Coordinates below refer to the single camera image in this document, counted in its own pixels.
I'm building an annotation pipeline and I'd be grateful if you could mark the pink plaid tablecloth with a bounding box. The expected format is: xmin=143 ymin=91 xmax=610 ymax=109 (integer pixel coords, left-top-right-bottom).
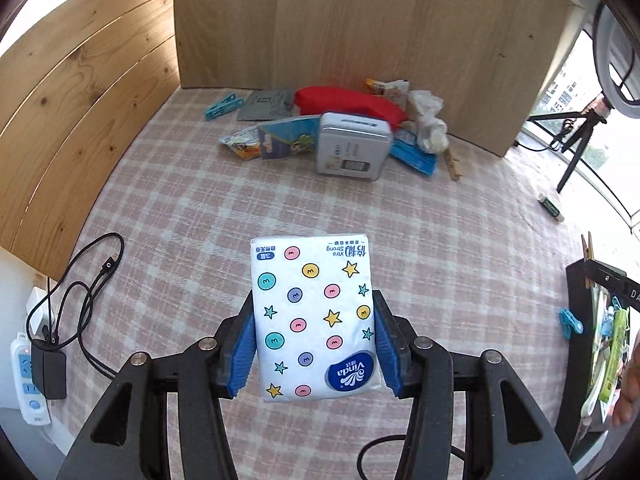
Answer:
xmin=50 ymin=87 xmax=640 ymax=480

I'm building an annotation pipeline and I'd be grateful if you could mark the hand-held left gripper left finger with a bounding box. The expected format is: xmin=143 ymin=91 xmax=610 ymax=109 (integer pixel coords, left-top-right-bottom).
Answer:
xmin=57 ymin=292 xmax=261 ymax=480

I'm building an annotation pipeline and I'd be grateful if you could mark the grey foil packet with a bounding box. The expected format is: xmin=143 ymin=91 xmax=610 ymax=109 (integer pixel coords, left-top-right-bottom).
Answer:
xmin=236 ymin=89 xmax=297 ymax=122

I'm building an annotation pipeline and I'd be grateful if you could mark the pine plank panel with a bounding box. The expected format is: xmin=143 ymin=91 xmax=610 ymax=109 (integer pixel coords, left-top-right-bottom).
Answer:
xmin=0 ymin=0 xmax=181 ymax=278

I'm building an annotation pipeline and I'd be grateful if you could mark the teal clothespin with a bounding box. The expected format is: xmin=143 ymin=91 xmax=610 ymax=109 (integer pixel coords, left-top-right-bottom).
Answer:
xmin=203 ymin=92 xmax=246 ymax=121

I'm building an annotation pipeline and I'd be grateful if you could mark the white crumpled plastic bag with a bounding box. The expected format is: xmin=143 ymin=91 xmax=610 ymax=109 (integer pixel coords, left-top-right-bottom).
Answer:
xmin=406 ymin=90 xmax=448 ymax=155

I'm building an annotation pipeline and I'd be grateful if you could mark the black tripod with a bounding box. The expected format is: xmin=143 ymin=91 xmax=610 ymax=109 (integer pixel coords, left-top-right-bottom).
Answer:
xmin=527 ymin=97 xmax=611 ymax=193

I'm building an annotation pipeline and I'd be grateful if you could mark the red pouch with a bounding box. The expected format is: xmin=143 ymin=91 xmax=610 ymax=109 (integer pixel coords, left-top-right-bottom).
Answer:
xmin=294 ymin=86 xmax=406 ymax=128

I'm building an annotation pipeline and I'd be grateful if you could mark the white plastic handle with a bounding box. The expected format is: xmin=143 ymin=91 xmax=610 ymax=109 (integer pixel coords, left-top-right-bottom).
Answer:
xmin=580 ymin=375 xmax=606 ymax=418

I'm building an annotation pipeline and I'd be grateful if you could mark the blue face mask packet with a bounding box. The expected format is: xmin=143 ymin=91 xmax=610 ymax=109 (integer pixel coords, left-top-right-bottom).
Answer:
xmin=389 ymin=127 xmax=438 ymax=177

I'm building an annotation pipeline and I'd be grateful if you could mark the small snack packet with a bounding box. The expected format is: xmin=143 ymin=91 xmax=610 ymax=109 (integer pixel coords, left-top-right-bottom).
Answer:
xmin=220 ymin=127 xmax=263 ymax=161

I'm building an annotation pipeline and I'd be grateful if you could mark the blue plastic clip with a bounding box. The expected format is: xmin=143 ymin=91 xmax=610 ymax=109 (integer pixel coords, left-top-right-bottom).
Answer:
xmin=558 ymin=307 xmax=584 ymax=342

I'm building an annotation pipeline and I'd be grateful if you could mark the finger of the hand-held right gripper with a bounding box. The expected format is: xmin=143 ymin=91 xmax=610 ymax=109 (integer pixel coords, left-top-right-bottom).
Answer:
xmin=582 ymin=259 xmax=628 ymax=292

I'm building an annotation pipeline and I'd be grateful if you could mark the black charger cable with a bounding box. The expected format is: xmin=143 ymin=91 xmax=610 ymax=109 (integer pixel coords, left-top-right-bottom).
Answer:
xmin=27 ymin=232 xmax=126 ymax=381

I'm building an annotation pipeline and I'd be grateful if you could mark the black tray container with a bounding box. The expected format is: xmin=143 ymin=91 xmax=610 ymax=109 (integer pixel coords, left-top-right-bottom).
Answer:
xmin=555 ymin=262 xmax=640 ymax=466

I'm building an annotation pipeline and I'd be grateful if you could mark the white tin box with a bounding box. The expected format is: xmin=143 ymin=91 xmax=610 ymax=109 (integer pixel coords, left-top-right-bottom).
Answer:
xmin=315 ymin=111 xmax=393 ymax=181

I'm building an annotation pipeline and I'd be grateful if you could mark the light blue packet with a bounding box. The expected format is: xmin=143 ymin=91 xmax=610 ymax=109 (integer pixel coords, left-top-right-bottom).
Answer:
xmin=257 ymin=115 xmax=321 ymax=161

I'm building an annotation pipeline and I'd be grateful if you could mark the dotted white tissue pack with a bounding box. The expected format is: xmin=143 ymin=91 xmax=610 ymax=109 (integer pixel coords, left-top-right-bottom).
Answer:
xmin=249 ymin=232 xmax=383 ymax=403

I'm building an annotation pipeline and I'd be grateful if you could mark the green tube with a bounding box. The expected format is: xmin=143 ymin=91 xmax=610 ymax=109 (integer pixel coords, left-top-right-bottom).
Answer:
xmin=597 ymin=307 xmax=632 ymax=406

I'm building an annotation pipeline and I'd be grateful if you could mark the black ring light cable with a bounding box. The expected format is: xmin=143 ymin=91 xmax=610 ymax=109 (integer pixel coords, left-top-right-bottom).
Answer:
xmin=510 ymin=120 xmax=576 ymax=153

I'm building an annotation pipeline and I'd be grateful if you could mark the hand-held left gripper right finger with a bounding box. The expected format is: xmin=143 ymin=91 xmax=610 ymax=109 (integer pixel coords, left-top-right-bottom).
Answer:
xmin=372 ymin=290 xmax=578 ymax=480

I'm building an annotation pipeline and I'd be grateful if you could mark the white plug adapter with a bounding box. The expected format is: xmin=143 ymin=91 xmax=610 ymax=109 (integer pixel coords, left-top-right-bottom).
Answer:
xmin=26 ymin=285 xmax=58 ymax=338

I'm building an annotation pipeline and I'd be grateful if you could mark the person's right hand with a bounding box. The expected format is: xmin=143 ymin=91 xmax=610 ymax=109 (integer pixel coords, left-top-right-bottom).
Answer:
xmin=611 ymin=327 xmax=640 ymax=428

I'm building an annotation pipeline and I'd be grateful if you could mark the green white balm stick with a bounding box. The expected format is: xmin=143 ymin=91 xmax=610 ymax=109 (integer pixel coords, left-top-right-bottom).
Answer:
xmin=538 ymin=192 xmax=566 ymax=221

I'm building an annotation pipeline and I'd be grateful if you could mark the wooden clothespin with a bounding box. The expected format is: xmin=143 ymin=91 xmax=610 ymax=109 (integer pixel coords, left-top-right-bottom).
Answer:
xmin=580 ymin=231 xmax=596 ymax=291
xmin=444 ymin=147 xmax=464 ymax=181

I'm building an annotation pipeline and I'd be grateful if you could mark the black charger block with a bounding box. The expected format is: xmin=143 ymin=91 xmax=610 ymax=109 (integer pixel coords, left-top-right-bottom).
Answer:
xmin=31 ymin=352 xmax=68 ymax=401

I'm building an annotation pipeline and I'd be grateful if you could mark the light wooden board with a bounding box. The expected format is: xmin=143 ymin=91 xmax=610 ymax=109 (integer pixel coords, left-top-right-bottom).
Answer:
xmin=172 ymin=0 xmax=576 ymax=158

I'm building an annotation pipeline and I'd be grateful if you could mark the white power strip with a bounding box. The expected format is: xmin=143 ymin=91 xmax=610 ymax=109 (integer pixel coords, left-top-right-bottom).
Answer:
xmin=11 ymin=332 xmax=53 ymax=427

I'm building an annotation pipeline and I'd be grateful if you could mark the orange white snack wrapper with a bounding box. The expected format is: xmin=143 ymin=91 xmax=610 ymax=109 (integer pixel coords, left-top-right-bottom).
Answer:
xmin=364 ymin=77 xmax=411 ymax=111

